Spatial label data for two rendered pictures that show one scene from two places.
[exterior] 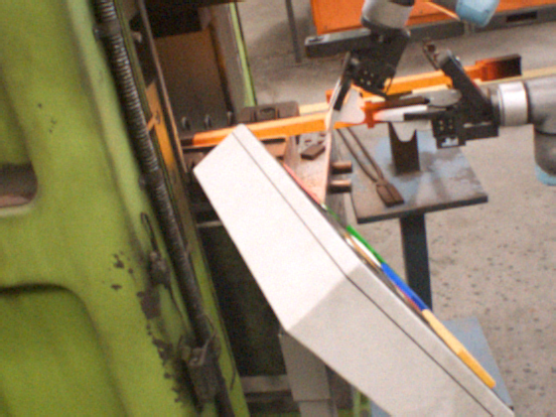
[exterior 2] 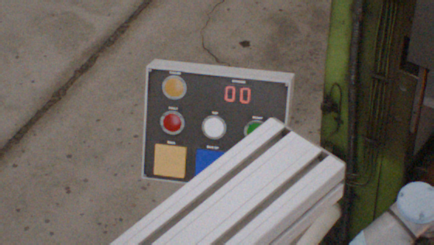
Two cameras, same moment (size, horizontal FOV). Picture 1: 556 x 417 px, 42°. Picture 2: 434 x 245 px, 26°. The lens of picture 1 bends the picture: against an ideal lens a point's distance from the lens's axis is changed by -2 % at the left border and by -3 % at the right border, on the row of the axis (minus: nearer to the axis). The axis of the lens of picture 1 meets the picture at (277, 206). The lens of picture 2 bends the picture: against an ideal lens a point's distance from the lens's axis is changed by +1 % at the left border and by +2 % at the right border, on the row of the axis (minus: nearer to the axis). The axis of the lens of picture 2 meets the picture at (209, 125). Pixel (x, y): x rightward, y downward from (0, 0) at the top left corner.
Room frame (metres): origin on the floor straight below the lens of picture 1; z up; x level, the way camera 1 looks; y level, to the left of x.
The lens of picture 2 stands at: (1.32, -1.46, 2.66)
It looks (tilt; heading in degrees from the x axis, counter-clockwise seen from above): 46 degrees down; 116
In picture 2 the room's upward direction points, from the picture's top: 3 degrees counter-clockwise
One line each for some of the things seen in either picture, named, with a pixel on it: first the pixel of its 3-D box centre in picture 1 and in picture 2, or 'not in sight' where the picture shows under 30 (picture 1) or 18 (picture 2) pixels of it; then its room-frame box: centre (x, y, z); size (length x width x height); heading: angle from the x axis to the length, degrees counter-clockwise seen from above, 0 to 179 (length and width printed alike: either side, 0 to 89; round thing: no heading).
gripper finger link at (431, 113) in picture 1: (428, 110); not in sight; (1.15, -0.28, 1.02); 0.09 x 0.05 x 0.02; 81
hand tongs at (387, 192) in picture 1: (359, 151); not in sight; (1.73, -0.24, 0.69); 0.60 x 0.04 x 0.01; 5
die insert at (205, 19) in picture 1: (120, 22); not in sight; (1.28, 0.20, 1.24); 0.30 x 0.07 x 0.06; 78
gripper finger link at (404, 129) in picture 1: (402, 125); not in sight; (1.16, -0.24, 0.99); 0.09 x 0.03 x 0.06; 81
